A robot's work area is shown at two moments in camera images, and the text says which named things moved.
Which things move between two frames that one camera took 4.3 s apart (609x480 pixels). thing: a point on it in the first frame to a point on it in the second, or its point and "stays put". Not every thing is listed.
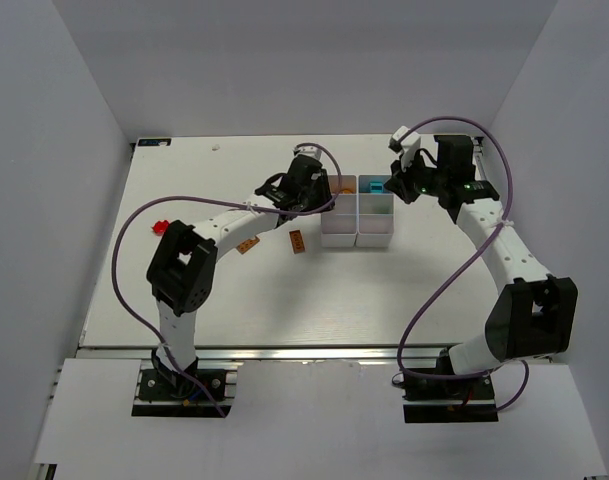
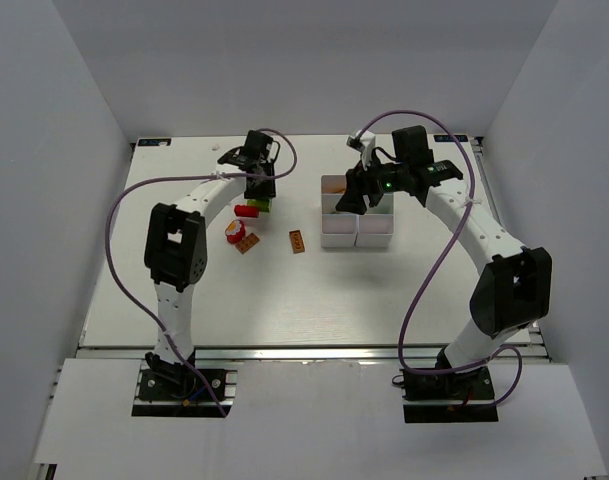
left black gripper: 319,190 to 259,186
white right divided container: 375,213 stays put
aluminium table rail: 267,354 stays put
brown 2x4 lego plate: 245,245 stays put
